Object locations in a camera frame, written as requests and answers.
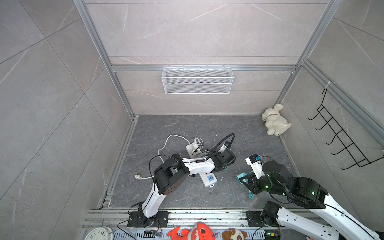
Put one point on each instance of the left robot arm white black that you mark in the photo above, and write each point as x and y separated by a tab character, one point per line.
168	177

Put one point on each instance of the white power plug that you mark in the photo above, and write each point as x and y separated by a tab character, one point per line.
139	177

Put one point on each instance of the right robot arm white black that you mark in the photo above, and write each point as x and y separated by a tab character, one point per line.
308	194

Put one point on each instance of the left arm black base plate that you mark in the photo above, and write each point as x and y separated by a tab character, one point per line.
139	220

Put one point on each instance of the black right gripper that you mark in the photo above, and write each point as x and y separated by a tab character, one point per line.
252	185

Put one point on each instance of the white power strip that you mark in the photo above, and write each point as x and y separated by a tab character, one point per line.
209	179

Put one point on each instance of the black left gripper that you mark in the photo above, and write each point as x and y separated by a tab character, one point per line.
216	154

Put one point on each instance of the white alarm clock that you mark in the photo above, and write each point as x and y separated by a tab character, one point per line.
100	233

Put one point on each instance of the white USB charger adapter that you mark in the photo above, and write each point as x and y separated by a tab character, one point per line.
192	149

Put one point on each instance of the brown dog plush toy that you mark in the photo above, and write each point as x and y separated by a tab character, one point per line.
234	234

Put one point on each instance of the white wire mesh basket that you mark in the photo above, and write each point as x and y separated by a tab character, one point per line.
197	80

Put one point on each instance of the red plush toy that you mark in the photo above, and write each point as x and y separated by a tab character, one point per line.
200	231

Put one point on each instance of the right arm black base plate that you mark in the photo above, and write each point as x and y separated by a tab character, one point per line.
255	219

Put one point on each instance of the white plush bear toy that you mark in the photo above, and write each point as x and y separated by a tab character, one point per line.
275	123

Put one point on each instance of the teal charger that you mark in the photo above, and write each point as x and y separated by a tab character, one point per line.
243	178

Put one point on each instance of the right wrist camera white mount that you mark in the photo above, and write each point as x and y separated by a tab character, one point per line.
255	161

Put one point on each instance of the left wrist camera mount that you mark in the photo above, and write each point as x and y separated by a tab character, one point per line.
223	148

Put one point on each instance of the black wire hook rack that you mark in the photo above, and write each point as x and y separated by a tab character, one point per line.
339	133

